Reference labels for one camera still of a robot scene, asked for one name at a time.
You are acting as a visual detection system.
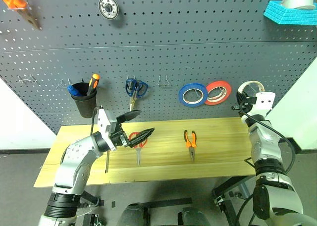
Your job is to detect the dark rounded shape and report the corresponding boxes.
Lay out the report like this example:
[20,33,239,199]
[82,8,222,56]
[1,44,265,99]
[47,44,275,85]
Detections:
[176,206,209,226]
[116,203,150,226]

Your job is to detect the grey metal pegboard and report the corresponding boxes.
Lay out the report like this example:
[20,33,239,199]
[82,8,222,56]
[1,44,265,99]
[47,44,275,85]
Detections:
[0,0,317,134]

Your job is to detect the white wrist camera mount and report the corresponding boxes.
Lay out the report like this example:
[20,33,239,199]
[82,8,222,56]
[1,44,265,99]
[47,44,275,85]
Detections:
[251,91,276,117]
[97,108,118,139]

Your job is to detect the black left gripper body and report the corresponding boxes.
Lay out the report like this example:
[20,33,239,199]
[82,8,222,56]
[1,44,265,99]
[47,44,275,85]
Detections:
[108,121,131,151]

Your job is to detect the blue-handled scissors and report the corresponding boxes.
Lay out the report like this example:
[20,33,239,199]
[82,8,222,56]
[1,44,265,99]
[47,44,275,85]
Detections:
[125,78,149,112]

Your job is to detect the blue foam block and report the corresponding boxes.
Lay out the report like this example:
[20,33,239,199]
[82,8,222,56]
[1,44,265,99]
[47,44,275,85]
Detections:
[263,0,317,26]

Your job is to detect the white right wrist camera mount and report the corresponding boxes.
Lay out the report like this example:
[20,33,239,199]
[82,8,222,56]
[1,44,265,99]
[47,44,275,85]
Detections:
[251,91,276,117]

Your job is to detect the red-handled scissors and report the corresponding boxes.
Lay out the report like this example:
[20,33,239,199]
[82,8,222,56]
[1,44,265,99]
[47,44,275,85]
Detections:
[128,131,149,168]

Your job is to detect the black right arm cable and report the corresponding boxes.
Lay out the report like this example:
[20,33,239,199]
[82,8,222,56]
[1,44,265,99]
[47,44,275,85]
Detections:
[231,106,297,174]

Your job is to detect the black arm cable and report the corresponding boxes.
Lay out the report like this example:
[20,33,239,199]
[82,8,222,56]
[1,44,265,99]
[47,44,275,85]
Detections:
[89,106,103,139]
[231,106,297,174]

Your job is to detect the black plastic cup holder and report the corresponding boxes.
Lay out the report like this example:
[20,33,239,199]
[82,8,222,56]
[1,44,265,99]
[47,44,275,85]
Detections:
[70,82,98,119]

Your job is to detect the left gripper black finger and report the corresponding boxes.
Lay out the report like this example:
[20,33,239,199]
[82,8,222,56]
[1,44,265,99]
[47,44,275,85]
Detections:
[128,127,156,148]
[116,110,143,124]

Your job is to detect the red tape roll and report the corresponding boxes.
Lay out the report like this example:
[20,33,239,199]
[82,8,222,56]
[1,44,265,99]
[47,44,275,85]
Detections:
[204,80,232,106]

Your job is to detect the black floor strip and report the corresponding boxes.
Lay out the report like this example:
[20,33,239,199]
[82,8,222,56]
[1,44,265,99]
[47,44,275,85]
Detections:
[143,197,193,209]

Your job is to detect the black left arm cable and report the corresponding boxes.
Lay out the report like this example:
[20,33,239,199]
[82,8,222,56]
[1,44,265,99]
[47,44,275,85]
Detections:
[89,106,103,139]

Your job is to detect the orange and black screwdriver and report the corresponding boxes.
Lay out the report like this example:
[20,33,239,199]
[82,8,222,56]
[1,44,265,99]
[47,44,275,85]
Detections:
[86,73,101,97]

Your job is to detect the black metal table frame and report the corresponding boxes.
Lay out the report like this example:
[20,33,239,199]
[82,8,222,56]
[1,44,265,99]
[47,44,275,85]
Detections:
[76,190,106,226]
[211,175,257,226]

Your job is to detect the small orange-handled pliers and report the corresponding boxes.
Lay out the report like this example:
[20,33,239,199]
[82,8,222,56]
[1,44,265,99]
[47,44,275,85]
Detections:
[183,129,198,163]

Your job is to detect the blue-handled screwdriver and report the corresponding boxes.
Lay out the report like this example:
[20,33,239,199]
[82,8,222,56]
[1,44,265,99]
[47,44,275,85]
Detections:
[67,85,85,97]

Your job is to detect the blue tape roll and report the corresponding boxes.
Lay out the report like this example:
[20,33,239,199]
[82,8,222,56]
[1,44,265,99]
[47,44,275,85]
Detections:
[178,83,209,108]

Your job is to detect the white tape roll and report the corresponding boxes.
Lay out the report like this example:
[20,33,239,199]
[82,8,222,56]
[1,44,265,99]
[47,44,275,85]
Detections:
[237,80,265,95]

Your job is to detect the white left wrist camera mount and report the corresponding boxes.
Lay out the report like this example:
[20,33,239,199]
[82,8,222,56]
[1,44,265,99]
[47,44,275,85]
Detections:
[97,108,118,139]

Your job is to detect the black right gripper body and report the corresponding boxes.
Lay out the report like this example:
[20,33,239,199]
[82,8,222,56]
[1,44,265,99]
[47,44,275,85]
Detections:
[236,93,257,116]

